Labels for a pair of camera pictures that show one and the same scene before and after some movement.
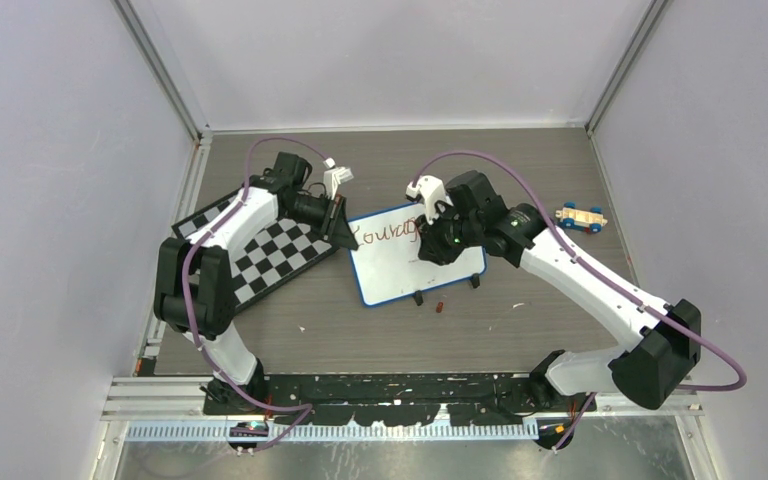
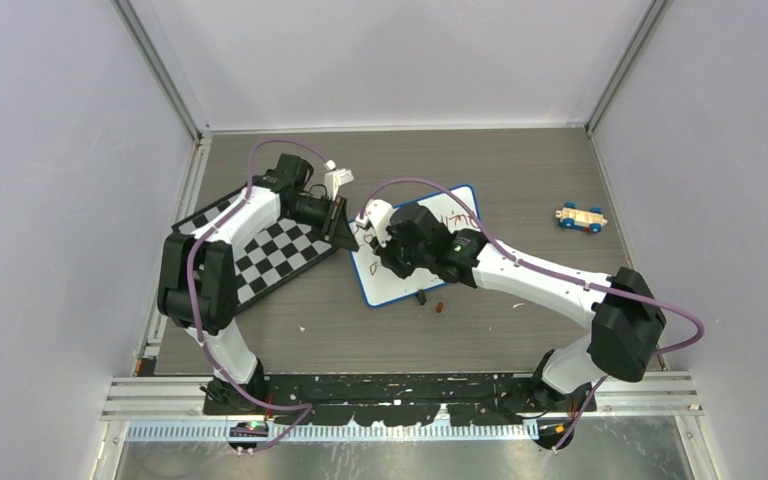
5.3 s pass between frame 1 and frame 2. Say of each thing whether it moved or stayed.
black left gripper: stayed
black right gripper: moved
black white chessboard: stayed
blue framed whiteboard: stayed
